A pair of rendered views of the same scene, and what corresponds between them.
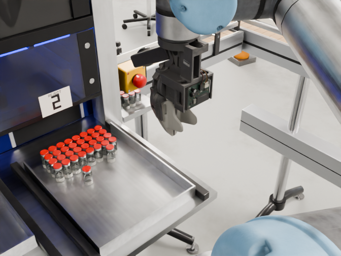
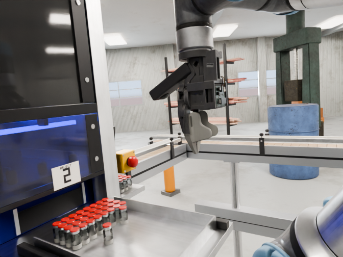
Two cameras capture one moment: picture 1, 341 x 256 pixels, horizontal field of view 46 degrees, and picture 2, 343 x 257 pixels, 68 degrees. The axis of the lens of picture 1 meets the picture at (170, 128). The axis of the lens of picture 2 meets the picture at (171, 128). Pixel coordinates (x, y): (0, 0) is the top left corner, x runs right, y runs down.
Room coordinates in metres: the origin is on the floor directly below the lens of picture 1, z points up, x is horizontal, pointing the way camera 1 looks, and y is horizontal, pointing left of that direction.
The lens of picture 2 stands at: (0.12, 0.20, 1.21)
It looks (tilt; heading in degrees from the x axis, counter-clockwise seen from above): 7 degrees down; 344
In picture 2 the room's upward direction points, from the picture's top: 4 degrees counter-clockwise
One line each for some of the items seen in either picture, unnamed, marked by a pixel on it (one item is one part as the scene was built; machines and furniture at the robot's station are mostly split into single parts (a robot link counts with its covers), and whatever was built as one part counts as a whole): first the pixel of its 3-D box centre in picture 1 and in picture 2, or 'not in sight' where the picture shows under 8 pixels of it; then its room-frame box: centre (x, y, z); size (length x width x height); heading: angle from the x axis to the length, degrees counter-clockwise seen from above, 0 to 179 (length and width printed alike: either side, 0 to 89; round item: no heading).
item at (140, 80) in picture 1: (138, 80); (131, 161); (1.01, 0.09, 0.99); 0.04 x 0.04 x 0.04; 42
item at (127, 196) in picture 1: (106, 179); (127, 233); (0.71, 0.15, 0.90); 0.34 x 0.26 x 0.04; 41
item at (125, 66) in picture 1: (129, 74); (122, 160); (1.05, 0.12, 1.00); 0.08 x 0.07 x 0.07; 42
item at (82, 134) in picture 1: (73, 146); (84, 217); (0.82, 0.25, 0.90); 0.18 x 0.02 x 0.05; 131
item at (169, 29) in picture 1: (180, 22); (195, 43); (0.63, -0.02, 1.32); 0.08 x 0.08 x 0.05
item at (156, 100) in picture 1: (162, 97); (186, 112); (0.62, 0.01, 1.18); 0.05 x 0.02 x 0.09; 132
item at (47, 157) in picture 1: (77, 150); (90, 219); (0.81, 0.24, 0.90); 0.18 x 0.02 x 0.05; 131
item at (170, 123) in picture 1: (173, 122); (198, 133); (0.61, 0.00, 1.13); 0.06 x 0.03 x 0.09; 42
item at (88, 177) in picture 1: (87, 176); (107, 234); (0.71, 0.20, 0.90); 0.02 x 0.02 x 0.04
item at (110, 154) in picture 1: (110, 153); (123, 215); (0.79, 0.15, 0.90); 0.02 x 0.02 x 0.05
